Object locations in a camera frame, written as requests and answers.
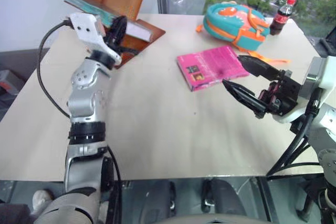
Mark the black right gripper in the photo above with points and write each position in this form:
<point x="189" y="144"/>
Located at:
<point x="283" y="93"/>

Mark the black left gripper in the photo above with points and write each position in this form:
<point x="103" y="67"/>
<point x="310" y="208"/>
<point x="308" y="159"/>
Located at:
<point x="111" y="41"/>

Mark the teal thin book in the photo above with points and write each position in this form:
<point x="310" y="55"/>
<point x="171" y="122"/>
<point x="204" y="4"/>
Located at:
<point x="78" y="1"/>

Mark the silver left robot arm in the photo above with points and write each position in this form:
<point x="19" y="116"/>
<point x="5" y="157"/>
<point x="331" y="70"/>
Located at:
<point x="82" y="98"/>

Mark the white book with grey spine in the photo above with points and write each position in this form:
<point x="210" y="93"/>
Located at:
<point x="139" y="31"/>

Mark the pink book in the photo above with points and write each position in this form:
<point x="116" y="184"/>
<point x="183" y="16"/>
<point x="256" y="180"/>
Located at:
<point x="211" y="66"/>

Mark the teal and orange backpack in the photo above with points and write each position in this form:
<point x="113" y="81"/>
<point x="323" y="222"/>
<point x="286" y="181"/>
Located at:
<point x="235" y="26"/>

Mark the cola bottle with red cap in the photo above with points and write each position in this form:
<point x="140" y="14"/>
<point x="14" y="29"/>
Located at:
<point x="281" y="16"/>

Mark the grey robot torso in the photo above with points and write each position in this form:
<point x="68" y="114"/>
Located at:
<point x="214" y="220"/>

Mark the white shoe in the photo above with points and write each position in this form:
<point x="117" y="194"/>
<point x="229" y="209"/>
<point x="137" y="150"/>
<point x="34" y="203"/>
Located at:
<point x="41" y="201"/>

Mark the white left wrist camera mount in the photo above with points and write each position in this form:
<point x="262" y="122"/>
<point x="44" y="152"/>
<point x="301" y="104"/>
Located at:
<point x="85" y="28"/>

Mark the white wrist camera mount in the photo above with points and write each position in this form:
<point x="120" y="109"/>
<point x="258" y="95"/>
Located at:
<point x="319" y="77"/>
<point x="85" y="28"/>

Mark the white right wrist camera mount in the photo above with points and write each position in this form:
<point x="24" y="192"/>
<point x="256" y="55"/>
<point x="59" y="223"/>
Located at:
<point x="319" y="77"/>

